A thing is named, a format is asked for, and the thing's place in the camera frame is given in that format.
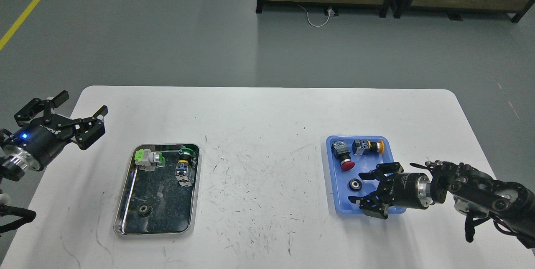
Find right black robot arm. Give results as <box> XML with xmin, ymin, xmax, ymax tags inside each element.
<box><xmin>348</xmin><ymin>160</ymin><xmax>535</xmax><ymax>249</ymax></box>

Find white cable on floor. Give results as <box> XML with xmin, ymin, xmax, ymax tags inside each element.
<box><xmin>298</xmin><ymin>4</ymin><xmax>337</xmax><ymax>28</ymax></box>

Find green selector switch blue contacts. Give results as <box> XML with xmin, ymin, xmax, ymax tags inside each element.
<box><xmin>175</xmin><ymin>147</ymin><xmax>198</xmax><ymax>187</ymax></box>

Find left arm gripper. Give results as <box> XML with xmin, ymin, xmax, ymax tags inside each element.
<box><xmin>2</xmin><ymin>90</ymin><xmax>108</xmax><ymax>172</ymax></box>

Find black gear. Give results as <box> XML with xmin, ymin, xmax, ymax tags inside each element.
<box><xmin>348</xmin><ymin>178</ymin><xmax>362</xmax><ymax>192</ymax></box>
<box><xmin>137</xmin><ymin>204</ymin><xmax>153</xmax><ymax>218</ymax></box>

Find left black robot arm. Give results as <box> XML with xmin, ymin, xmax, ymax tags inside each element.
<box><xmin>0</xmin><ymin>90</ymin><xmax>108</xmax><ymax>183</ymax></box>

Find yellow push button switch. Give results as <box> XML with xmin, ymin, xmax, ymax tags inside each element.
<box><xmin>352</xmin><ymin>139</ymin><xmax>385</xmax><ymax>155</ymax></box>

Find red mushroom push button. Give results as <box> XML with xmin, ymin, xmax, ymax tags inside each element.
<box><xmin>331</xmin><ymin>141</ymin><xmax>355</xmax><ymax>172</ymax></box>

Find green push button switch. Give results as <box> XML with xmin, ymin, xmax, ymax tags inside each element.
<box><xmin>133</xmin><ymin>149</ymin><xmax>166</xmax><ymax>172</ymax></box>

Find blue plastic tray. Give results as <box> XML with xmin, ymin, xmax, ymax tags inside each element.
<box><xmin>325</xmin><ymin>135</ymin><xmax>394</xmax><ymax>217</ymax></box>

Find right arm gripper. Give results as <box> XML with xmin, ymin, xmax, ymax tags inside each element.
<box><xmin>348</xmin><ymin>162</ymin><xmax>433</xmax><ymax>220</ymax></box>

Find silver metal tray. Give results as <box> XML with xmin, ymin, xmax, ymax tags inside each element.
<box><xmin>113</xmin><ymin>143</ymin><xmax>201</xmax><ymax>236</ymax></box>

